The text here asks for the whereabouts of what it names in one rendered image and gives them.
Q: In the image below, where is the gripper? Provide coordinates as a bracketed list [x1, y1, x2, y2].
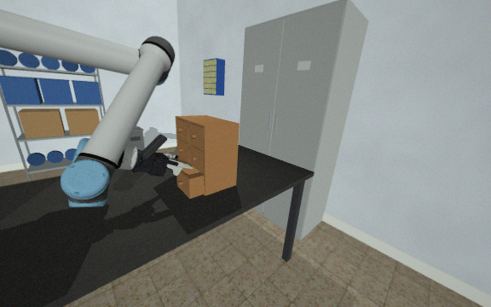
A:
[132, 149, 193, 177]

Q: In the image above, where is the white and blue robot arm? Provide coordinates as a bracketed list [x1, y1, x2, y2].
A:
[0, 9, 175, 207]

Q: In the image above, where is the tan wooden chest of drawers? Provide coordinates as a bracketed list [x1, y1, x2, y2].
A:
[176, 115, 240, 196]

